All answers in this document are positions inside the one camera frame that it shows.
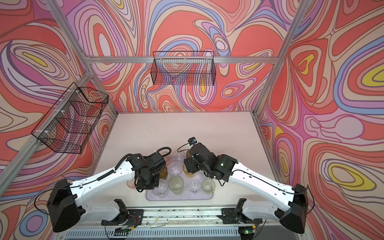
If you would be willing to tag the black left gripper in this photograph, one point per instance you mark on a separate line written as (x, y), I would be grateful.
(142, 186)

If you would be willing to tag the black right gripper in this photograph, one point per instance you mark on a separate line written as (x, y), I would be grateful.
(189, 162)

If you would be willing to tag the yellow smooth cup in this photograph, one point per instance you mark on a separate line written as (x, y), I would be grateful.
(189, 175)

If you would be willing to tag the clear faceted glass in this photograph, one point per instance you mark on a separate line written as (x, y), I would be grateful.
(178, 157)

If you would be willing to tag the small clear glass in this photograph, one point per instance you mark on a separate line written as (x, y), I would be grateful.
(194, 186)

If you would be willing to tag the clear tumbler back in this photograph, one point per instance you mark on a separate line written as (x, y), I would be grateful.
(175, 169)

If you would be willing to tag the pale green textured cup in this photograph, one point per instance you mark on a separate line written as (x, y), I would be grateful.
(208, 186)

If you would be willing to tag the tall pale green cup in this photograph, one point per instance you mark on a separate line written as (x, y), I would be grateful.
(176, 184)

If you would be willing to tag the dark amber textured cup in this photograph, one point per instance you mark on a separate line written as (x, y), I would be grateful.
(164, 173)

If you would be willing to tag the pink textured cup back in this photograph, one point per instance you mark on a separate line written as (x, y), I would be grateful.
(168, 159)

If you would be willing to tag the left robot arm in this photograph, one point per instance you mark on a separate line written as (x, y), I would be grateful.
(65, 204)

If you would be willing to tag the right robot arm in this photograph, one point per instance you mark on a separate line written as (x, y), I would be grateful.
(287, 204)

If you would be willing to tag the lavender plastic tray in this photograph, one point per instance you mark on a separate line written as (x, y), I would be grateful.
(186, 194)

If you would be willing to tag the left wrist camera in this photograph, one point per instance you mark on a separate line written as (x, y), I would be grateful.
(156, 162)

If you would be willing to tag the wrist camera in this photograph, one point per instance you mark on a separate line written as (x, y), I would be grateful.
(156, 162)
(192, 141)

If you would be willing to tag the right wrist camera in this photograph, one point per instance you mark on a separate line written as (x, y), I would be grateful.
(192, 141)

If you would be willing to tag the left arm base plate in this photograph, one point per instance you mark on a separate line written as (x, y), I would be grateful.
(131, 218)

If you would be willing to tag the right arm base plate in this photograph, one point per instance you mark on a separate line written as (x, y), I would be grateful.
(236, 216)

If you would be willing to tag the black wire basket back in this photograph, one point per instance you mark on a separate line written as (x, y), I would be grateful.
(183, 68)

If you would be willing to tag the black wire basket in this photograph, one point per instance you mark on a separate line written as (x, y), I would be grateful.
(74, 121)
(183, 68)

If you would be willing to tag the black wire basket left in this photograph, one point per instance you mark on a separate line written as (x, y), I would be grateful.
(74, 121)

